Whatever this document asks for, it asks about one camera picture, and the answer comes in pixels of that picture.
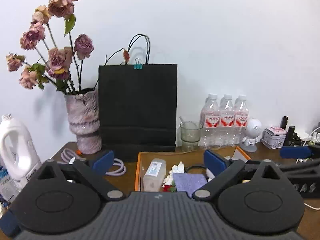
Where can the black bottle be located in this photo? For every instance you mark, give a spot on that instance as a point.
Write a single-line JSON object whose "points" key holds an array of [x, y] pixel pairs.
{"points": [[289, 135]]}

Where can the white detergent jug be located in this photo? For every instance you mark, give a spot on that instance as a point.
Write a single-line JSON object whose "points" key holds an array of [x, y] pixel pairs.
{"points": [[17, 150]]}

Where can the right water bottle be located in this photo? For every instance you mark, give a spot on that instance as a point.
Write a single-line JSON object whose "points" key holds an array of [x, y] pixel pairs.
{"points": [[241, 116]]}

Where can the teal binder clip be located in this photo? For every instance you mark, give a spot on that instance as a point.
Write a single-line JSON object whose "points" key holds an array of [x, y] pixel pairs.
{"points": [[138, 64]]}

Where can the purple knitted pouch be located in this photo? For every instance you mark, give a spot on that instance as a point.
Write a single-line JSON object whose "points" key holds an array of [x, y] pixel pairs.
{"points": [[188, 182]]}

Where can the water bottle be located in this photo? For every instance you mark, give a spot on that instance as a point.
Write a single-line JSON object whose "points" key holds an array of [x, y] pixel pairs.
{"points": [[226, 109], [241, 116], [210, 120]]}

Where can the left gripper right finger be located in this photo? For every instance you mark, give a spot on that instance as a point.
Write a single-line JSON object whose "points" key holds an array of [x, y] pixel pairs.
{"points": [[227, 173]]}

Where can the dark blue case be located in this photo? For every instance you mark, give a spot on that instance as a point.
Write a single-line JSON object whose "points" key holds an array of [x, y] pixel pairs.
{"points": [[9, 225]]}

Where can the black paper bag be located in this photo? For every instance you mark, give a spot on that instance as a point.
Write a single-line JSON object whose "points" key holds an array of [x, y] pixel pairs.
{"points": [[137, 108]]}

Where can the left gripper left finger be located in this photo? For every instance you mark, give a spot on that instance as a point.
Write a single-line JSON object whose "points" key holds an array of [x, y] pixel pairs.
{"points": [[92, 172]]}

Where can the middle water bottle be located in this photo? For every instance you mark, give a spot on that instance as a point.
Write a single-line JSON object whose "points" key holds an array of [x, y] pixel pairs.
{"points": [[226, 109]]}

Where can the white astronaut speaker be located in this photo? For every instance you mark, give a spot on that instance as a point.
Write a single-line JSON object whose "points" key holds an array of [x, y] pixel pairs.
{"points": [[252, 132]]}

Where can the mottled purple vase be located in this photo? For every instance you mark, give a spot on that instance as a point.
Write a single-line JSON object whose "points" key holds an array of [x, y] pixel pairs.
{"points": [[83, 119]]}

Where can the small tin box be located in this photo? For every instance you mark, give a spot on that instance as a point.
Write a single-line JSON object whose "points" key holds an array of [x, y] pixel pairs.
{"points": [[273, 137]]}

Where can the dried pink roses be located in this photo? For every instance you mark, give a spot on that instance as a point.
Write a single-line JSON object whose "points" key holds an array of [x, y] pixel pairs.
{"points": [[60, 66]]}

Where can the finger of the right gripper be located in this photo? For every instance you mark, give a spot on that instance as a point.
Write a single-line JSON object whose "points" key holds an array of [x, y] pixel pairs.
{"points": [[299, 152]]}

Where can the white tissue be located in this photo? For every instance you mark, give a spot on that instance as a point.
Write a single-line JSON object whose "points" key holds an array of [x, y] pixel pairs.
{"points": [[169, 180]]}

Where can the glass cup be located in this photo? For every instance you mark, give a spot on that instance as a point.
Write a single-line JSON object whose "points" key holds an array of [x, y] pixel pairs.
{"points": [[190, 135]]}

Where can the translucent plastic container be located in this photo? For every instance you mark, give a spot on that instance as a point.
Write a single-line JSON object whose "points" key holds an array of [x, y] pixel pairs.
{"points": [[154, 176]]}

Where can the red artificial flower clip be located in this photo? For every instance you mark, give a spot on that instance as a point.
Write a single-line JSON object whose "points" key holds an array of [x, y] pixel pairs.
{"points": [[169, 188]]}

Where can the left water bottle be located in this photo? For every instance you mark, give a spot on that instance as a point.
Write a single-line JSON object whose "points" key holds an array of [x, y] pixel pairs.
{"points": [[210, 120]]}

